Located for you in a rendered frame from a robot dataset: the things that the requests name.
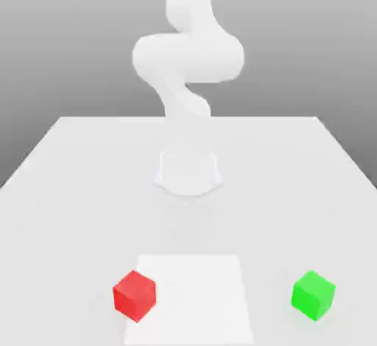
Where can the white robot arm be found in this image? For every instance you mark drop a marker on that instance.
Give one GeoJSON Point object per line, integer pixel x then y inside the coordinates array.
{"type": "Point", "coordinates": [188, 57]}

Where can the small red cube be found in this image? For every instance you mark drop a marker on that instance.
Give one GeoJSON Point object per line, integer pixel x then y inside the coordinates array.
{"type": "Point", "coordinates": [134, 296]}

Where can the small green cube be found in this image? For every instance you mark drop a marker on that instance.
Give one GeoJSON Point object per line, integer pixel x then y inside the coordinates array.
{"type": "Point", "coordinates": [313, 295]}

